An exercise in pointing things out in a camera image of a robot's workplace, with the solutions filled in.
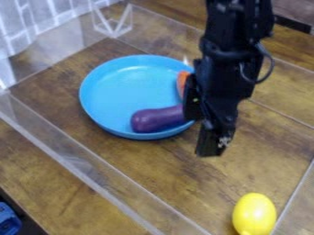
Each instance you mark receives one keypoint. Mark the clear acrylic barrier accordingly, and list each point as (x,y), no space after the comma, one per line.
(89,183)

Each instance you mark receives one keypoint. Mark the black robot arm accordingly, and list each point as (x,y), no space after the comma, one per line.
(240,23)

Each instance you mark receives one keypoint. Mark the yellow toy lemon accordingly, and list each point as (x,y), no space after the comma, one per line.
(254,215)

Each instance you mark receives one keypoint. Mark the orange toy carrot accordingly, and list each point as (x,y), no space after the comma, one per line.
(181,82)

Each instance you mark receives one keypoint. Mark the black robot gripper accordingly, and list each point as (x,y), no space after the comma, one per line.
(222,82)

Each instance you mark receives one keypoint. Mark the blue object at corner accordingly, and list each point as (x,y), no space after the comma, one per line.
(10,221)

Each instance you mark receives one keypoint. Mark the white checkered curtain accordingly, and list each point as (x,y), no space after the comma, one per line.
(26,18)

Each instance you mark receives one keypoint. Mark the blue plastic plate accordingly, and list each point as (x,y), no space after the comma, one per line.
(126,85)

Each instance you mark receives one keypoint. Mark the purple toy eggplant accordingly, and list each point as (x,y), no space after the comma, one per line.
(157,119)

